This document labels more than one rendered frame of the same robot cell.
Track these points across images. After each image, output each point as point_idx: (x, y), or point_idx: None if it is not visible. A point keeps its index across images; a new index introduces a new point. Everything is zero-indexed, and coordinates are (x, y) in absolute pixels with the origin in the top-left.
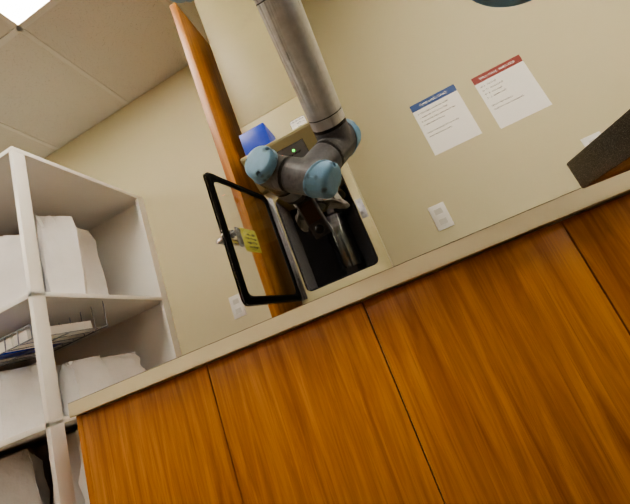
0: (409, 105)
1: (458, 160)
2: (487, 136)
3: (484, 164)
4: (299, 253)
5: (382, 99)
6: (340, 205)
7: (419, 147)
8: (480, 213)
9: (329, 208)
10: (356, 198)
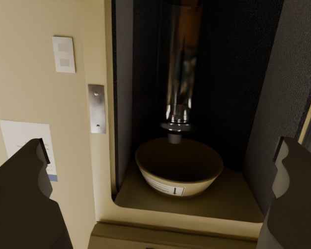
0: (57, 183)
1: (27, 106)
2: None
3: (4, 87)
4: (285, 90)
5: (79, 202)
6: None
7: (61, 141)
8: (21, 34)
9: (52, 233)
10: (100, 135)
